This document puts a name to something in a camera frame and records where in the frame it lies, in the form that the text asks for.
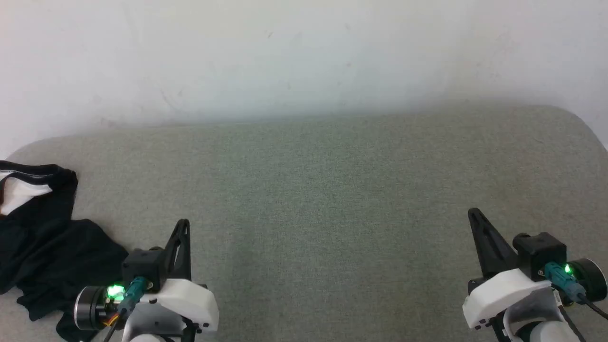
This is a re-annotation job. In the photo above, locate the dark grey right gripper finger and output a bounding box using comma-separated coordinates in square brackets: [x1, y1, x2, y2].
[467, 208, 500, 280]
[475, 208, 519, 277]

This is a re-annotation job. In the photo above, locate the teal plug arm cable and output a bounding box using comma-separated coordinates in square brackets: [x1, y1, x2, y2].
[543, 262, 608, 321]
[102, 276, 149, 342]

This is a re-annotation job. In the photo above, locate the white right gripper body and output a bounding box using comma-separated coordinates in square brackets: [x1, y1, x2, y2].
[463, 267, 555, 330]

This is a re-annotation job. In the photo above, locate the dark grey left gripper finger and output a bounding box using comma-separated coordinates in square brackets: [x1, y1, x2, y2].
[174, 218, 192, 282]
[163, 219, 185, 281]

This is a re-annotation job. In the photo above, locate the grey fabric sofa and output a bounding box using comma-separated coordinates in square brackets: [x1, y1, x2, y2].
[0, 104, 608, 342]

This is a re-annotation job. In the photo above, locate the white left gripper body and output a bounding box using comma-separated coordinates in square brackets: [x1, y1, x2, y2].
[135, 278, 220, 342]

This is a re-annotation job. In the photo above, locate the teal plug right arm cable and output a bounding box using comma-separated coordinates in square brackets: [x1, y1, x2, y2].
[543, 262, 608, 321]

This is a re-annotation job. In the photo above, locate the black and white t-shirt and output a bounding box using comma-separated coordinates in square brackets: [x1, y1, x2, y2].
[0, 161, 130, 342]

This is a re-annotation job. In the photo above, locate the teal plug left arm cable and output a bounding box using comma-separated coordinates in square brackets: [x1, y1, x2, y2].
[102, 276, 149, 342]

